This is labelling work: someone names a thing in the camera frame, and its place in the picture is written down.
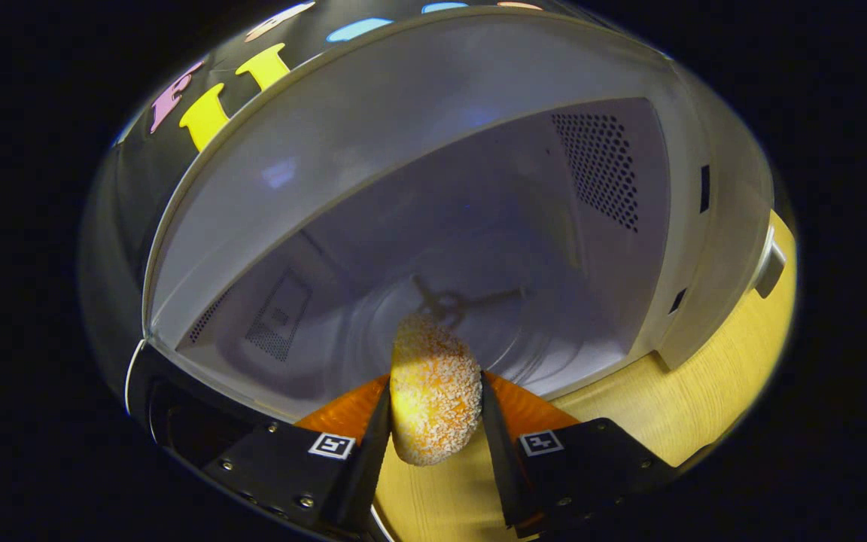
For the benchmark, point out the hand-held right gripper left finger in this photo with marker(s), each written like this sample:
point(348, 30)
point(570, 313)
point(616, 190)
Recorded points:
point(362, 474)

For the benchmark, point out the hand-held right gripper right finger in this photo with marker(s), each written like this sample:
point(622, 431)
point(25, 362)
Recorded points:
point(500, 467)

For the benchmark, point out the breaded croquette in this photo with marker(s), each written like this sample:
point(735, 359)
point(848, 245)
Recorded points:
point(433, 391)

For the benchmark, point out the white microwave oven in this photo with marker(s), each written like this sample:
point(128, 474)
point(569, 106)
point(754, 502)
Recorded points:
point(403, 150)

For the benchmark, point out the glass turntable plate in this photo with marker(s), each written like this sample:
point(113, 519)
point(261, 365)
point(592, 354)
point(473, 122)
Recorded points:
point(531, 339)

